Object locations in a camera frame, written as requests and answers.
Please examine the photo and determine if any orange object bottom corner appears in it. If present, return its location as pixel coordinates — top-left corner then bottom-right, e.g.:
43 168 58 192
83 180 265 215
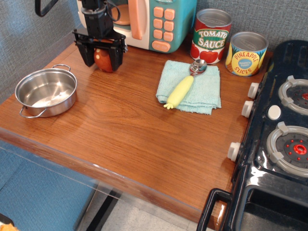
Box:
0 214 19 231

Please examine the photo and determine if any stainless steel pot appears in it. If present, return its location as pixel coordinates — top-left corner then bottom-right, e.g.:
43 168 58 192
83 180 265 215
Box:
15 64 77 118

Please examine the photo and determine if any pineapple slices can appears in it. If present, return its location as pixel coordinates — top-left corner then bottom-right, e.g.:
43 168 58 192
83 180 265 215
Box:
225 31 269 77

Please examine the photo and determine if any white stove knob upper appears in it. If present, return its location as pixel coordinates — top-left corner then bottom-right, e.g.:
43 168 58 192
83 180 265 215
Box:
247 82 259 99

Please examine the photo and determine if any yellow handled metal spoon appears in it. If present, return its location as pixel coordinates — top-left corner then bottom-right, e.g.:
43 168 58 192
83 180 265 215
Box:
164 59 207 110

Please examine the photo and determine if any white stove knob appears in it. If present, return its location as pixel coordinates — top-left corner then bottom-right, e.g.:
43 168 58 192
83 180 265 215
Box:
247 82 259 99
227 142 241 162
242 101 254 118

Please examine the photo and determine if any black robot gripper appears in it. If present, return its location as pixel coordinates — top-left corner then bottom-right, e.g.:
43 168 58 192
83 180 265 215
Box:
73 0 127 71

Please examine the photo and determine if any white stove knob lower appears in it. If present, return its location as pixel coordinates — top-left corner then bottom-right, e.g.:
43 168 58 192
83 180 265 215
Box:
227 142 241 162

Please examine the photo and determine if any white stove knob middle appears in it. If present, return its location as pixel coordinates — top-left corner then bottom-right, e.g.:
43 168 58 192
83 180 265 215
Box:
242 101 254 118

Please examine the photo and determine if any brown white plush mushroom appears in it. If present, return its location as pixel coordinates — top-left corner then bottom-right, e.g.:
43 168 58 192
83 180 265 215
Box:
94 48 113 73

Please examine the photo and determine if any black toy stove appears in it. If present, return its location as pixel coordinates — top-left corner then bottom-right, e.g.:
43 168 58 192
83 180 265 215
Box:
197 40 308 231

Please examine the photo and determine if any teal toy microwave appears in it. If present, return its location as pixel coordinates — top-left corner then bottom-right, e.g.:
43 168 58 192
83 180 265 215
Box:
76 0 197 53

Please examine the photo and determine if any tomato sauce can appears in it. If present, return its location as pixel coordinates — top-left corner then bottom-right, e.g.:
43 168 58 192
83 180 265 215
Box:
190 8 232 64

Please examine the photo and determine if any light blue folded cloth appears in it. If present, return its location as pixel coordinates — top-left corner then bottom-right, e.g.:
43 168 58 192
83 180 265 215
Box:
156 60 221 115

